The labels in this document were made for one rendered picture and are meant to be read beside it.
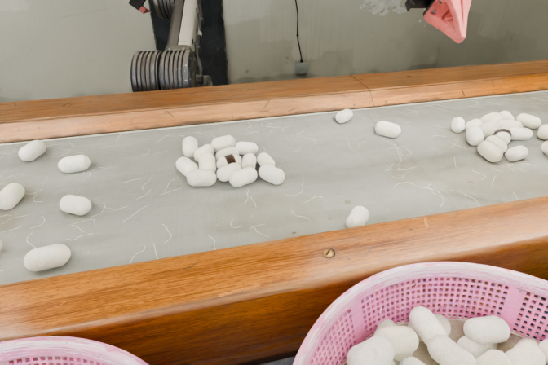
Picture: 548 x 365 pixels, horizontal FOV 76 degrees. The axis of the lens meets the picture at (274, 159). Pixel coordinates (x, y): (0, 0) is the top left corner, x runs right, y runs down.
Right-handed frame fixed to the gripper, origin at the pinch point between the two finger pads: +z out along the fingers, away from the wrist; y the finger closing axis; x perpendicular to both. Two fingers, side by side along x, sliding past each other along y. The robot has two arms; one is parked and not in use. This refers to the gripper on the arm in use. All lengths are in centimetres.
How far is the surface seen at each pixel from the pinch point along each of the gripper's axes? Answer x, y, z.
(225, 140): 4.5, -36.9, 12.3
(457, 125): 3.3, -2.7, 13.5
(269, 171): -1.2, -32.4, 19.1
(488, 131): 1.5, 0.3, 15.5
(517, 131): 0.7, 4.0, 16.2
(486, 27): 123, 140, -102
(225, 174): -0.2, -37.5, 18.7
